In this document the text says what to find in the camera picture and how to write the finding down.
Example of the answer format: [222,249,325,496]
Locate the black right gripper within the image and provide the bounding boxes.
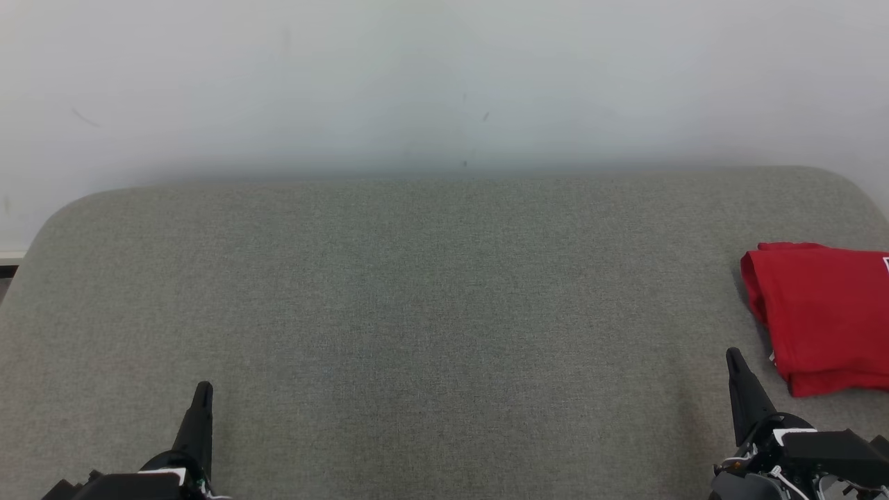
[708,347,889,500]

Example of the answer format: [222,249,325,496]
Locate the red jersey with white sleeves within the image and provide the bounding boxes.
[740,242,889,398]

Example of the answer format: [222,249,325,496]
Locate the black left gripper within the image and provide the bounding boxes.
[40,381,233,500]

